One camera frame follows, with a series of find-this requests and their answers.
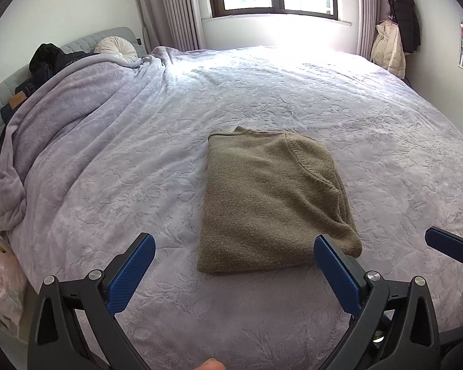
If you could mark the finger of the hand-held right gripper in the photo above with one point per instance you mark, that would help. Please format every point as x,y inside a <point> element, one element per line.
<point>447,242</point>
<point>461,327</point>

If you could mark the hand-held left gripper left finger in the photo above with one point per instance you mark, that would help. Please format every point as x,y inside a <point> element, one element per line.
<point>131,273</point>

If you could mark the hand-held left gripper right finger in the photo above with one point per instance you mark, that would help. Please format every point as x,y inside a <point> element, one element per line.
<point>337,277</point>

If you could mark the brown knit sweater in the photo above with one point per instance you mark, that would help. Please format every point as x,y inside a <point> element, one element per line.
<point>270,200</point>

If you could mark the dark clothes pile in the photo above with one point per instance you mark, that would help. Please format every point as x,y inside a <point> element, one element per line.
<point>48,59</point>

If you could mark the person's left hand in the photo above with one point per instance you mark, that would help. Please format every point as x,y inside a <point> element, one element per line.
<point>212,364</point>

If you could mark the lavender embossed blanket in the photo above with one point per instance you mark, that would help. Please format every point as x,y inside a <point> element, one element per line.
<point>139,162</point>

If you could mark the pink plastic bag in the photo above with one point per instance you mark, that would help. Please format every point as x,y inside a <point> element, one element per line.
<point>4,277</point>

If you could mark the beige hanging coat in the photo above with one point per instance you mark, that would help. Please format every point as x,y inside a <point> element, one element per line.
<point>389,50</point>

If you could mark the blue jeans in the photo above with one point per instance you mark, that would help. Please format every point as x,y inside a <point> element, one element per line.
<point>19,96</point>

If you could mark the round white pillow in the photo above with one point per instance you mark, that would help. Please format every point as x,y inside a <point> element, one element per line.
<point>117,50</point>

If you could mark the black hanging coat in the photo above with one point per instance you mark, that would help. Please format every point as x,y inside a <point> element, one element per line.
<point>405,15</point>

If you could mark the grey quilted headboard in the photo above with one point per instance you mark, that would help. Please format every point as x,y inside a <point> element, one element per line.
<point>112,32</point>

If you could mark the grey pleated curtain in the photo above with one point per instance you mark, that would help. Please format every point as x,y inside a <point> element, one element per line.
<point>370,7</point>
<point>169,7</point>

